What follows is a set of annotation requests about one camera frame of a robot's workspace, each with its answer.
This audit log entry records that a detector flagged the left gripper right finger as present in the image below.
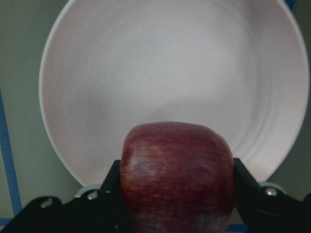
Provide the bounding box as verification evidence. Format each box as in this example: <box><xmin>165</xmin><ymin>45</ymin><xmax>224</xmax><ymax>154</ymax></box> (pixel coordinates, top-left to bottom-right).
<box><xmin>234</xmin><ymin>158</ymin><xmax>311</xmax><ymax>233</ymax></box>

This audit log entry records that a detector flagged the red apple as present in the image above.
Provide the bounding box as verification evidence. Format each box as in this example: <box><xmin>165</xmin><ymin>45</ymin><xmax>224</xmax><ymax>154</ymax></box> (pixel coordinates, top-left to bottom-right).
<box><xmin>120</xmin><ymin>122</ymin><xmax>235</xmax><ymax>233</ymax></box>

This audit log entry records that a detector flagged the pink plate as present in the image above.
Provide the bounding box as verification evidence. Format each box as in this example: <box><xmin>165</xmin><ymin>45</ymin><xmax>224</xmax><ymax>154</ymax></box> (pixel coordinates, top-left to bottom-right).
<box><xmin>39</xmin><ymin>0</ymin><xmax>309</xmax><ymax>186</ymax></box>

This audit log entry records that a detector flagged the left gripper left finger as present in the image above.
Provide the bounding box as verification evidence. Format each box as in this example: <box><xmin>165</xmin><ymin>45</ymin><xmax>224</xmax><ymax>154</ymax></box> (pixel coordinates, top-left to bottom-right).
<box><xmin>2</xmin><ymin>160</ymin><xmax>131</xmax><ymax>233</ymax></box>

